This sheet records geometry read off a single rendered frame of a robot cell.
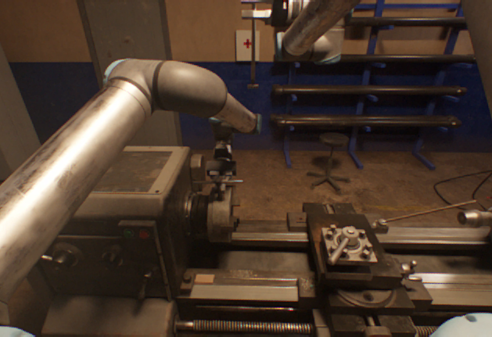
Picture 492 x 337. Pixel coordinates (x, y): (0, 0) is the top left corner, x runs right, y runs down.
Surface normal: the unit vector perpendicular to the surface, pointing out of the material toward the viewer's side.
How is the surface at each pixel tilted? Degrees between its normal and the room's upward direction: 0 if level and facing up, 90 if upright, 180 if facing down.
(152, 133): 90
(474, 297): 36
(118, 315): 32
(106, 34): 90
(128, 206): 45
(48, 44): 90
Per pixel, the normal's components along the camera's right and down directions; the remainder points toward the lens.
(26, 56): -0.04, 0.49
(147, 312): -0.02, -0.48
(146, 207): -0.03, -0.27
